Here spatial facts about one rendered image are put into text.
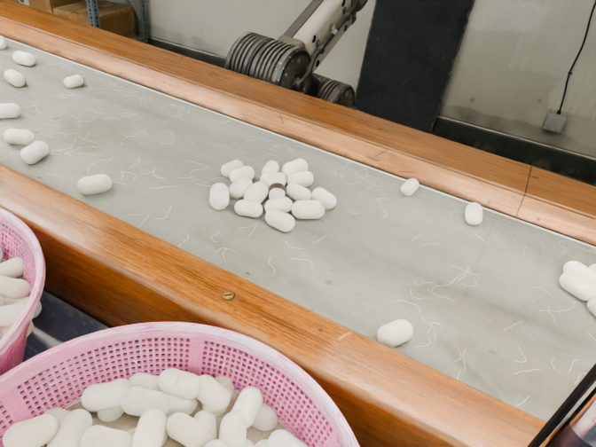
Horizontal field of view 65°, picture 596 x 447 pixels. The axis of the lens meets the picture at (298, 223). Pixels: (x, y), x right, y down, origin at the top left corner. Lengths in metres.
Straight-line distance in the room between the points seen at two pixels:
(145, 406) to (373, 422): 0.16
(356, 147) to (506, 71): 1.91
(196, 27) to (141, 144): 2.39
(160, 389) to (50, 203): 0.23
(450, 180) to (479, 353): 0.27
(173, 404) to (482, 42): 2.31
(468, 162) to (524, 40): 1.85
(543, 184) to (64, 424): 0.59
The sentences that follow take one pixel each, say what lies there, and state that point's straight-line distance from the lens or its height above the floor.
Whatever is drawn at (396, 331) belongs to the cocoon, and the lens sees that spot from 0.41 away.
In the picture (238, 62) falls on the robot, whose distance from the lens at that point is 0.92.
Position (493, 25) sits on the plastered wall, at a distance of 2.50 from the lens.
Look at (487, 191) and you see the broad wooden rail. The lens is 0.65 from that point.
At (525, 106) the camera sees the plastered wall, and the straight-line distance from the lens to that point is 2.59.
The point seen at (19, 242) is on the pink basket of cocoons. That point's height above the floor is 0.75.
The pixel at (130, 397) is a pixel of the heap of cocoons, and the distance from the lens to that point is 0.37.
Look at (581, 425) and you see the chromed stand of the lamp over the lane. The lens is 0.28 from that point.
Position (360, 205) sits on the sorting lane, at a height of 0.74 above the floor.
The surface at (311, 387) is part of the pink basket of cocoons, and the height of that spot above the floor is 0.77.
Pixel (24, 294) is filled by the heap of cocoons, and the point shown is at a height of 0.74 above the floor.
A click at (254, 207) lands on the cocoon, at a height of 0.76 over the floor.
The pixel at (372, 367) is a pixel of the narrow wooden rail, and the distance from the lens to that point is 0.37.
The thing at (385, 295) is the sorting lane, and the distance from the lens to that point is 0.46.
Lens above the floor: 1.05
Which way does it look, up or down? 37 degrees down
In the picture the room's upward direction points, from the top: 9 degrees clockwise
